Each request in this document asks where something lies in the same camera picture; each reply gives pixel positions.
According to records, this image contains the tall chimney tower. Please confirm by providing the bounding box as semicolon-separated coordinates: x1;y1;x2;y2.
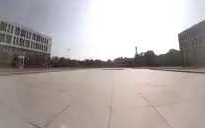
134;46;139;58

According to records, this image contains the pale concrete slab plaza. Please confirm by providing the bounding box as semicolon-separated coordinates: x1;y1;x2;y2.
0;68;205;128

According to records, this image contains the row of trees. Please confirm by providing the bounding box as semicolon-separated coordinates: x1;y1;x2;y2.
49;48;184;69

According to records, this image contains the white building with window bands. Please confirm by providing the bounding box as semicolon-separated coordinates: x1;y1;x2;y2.
0;16;53;70

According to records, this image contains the low concrete kerb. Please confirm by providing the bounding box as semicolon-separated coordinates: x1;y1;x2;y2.
0;69;61;78

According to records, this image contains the grey building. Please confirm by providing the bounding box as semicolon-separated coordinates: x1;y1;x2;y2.
177;14;205;68

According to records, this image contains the lamp post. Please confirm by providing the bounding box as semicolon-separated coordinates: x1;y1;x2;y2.
66;48;72;60

